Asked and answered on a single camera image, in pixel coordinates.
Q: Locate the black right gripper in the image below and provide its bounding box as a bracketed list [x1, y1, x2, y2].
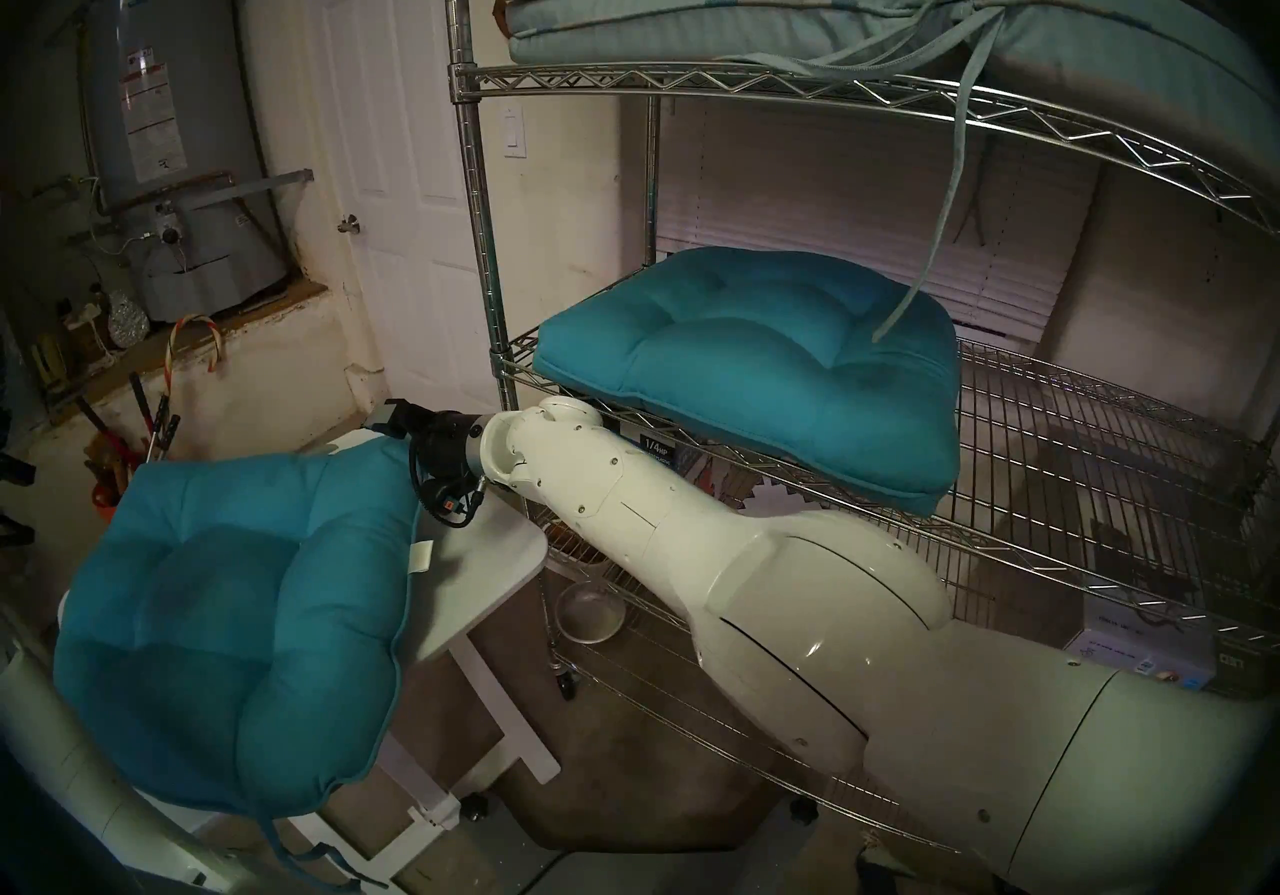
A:
[362, 398, 491, 496]

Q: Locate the dark handled screwdriver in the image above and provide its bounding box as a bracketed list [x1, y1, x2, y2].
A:
[148, 393, 184, 464]

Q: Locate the white panel door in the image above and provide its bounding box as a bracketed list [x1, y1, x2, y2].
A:
[300, 0, 511, 459]

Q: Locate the light blue cushion with ties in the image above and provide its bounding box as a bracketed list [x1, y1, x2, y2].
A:
[503, 0, 1280, 344]

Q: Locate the white folding table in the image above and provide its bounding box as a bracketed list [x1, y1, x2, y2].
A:
[175, 428, 563, 895]

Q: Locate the blue utility pump box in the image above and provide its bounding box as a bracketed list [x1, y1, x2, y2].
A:
[620, 428, 706, 494]

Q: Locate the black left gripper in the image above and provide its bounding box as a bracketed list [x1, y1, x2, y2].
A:
[0, 453, 36, 549]

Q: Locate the teal tufted seat cushion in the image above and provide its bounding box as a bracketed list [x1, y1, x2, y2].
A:
[52, 438, 429, 895]
[532, 246, 963, 516]

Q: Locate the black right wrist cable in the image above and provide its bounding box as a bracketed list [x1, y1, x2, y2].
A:
[410, 443, 488, 532]

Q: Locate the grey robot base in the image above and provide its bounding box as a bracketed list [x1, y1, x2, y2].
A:
[455, 791, 871, 895]

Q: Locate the metal heater strap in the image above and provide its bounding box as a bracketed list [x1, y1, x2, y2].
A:
[175, 168, 316, 216]

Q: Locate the striped candy cane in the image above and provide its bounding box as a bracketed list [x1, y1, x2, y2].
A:
[163, 315, 224, 394]

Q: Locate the grey water heater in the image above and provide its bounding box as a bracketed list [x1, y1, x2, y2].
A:
[80, 0, 301, 324]

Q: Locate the crumpled silver foil piece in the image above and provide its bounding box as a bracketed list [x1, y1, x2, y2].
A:
[105, 291, 151, 349]

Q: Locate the LED lamp box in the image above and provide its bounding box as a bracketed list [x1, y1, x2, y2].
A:
[1062, 593, 1221, 694]

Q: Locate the white zigzag edged paper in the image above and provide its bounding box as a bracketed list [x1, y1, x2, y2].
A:
[740, 481, 816, 519]

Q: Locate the clear glass bowl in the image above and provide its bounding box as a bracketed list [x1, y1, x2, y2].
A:
[557, 583, 626, 646]

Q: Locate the chrome wire shelf rack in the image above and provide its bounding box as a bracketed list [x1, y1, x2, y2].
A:
[440, 0, 1280, 854]

